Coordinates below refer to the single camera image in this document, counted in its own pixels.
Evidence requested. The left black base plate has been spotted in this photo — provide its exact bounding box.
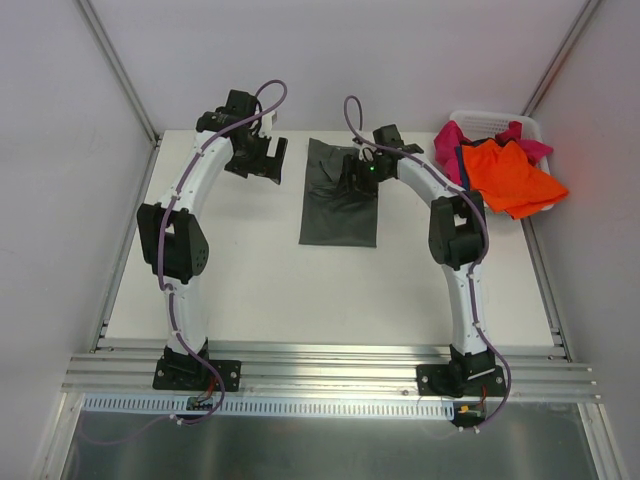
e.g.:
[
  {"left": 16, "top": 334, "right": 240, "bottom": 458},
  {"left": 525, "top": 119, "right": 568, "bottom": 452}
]
[{"left": 152, "top": 357, "right": 242, "bottom": 392}]

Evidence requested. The white plastic laundry basket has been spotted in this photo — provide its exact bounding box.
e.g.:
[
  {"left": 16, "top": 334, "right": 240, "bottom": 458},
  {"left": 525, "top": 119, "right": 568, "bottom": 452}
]
[{"left": 449, "top": 110, "right": 549, "bottom": 219}]

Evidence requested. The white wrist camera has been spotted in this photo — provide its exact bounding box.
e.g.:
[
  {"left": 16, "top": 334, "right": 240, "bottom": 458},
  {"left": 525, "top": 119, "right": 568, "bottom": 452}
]
[
  {"left": 357, "top": 145, "right": 375, "bottom": 163},
  {"left": 258, "top": 111, "right": 277, "bottom": 138}
]

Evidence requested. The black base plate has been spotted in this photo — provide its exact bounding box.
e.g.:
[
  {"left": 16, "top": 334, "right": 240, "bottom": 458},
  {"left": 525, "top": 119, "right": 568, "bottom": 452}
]
[
  {"left": 415, "top": 364, "right": 507, "bottom": 398},
  {"left": 152, "top": 357, "right": 242, "bottom": 392}
]

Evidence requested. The navy blue t-shirt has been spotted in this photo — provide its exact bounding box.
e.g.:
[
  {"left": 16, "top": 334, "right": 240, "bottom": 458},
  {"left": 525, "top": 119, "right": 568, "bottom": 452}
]
[{"left": 454, "top": 144, "right": 472, "bottom": 191}]

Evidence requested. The magenta t-shirt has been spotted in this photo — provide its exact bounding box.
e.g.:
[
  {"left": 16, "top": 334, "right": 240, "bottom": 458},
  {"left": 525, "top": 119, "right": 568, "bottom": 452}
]
[{"left": 434, "top": 120, "right": 554, "bottom": 186}]

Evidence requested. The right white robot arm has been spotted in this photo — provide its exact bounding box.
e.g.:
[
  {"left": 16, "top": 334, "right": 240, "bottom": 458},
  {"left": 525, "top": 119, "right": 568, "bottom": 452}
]
[{"left": 340, "top": 124, "right": 496, "bottom": 398}]

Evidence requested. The right small circuit board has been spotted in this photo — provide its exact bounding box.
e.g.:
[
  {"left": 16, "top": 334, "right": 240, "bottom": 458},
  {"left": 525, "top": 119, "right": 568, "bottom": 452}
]
[{"left": 457, "top": 403, "right": 486, "bottom": 418}]

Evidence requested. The dark grey t-shirt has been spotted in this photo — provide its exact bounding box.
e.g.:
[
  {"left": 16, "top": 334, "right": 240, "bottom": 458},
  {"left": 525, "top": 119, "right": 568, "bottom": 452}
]
[{"left": 299, "top": 138, "right": 378, "bottom": 248}]

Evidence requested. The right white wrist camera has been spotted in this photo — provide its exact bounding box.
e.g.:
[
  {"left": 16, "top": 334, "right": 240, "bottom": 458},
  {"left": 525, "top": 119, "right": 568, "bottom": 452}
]
[{"left": 357, "top": 145, "right": 375, "bottom": 163}]

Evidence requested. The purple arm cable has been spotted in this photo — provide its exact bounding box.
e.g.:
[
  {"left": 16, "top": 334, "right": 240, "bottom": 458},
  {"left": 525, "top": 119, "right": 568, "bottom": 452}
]
[
  {"left": 342, "top": 95, "right": 513, "bottom": 434},
  {"left": 152, "top": 79, "right": 289, "bottom": 427}
]

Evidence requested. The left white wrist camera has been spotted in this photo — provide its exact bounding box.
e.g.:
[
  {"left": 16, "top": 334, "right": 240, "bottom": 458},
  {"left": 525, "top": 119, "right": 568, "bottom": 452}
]
[{"left": 258, "top": 111, "right": 277, "bottom": 138}]

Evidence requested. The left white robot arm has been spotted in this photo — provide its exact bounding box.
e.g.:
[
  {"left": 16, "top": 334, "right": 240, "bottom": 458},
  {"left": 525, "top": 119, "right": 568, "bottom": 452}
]
[{"left": 136, "top": 90, "right": 288, "bottom": 388}]

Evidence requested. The orange t-shirt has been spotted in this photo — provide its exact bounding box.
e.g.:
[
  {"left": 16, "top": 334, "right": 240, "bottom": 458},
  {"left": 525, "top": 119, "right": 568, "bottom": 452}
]
[{"left": 464, "top": 139, "right": 569, "bottom": 220}]

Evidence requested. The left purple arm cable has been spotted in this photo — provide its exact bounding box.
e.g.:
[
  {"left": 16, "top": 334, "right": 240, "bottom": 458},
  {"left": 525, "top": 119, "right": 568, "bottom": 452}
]
[{"left": 152, "top": 79, "right": 289, "bottom": 427}]

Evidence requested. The left small circuit board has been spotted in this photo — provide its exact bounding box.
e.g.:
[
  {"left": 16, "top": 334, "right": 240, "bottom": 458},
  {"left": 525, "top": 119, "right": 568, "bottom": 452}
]
[{"left": 186, "top": 397, "right": 214, "bottom": 411}]

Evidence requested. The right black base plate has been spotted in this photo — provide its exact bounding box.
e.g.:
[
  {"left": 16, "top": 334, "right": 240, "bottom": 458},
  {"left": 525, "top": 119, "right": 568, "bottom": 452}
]
[{"left": 415, "top": 364, "right": 507, "bottom": 398}]

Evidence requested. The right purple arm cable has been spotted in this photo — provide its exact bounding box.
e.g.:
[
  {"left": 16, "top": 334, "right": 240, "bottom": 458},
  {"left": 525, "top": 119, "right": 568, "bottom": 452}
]
[{"left": 342, "top": 95, "right": 513, "bottom": 434}]

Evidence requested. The aluminium mounting rail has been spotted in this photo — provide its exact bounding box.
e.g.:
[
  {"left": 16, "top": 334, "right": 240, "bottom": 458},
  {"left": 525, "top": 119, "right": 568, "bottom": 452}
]
[{"left": 62, "top": 338, "right": 604, "bottom": 403}]

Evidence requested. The small circuit board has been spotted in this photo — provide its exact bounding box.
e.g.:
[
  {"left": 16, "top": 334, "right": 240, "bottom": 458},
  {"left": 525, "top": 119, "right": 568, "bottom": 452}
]
[
  {"left": 457, "top": 403, "right": 486, "bottom": 418},
  {"left": 186, "top": 397, "right": 214, "bottom": 411}
]

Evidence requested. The white slotted cable duct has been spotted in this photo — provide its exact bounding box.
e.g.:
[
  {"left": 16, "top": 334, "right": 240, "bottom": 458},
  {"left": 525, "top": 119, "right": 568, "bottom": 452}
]
[{"left": 83, "top": 394, "right": 454, "bottom": 420}]

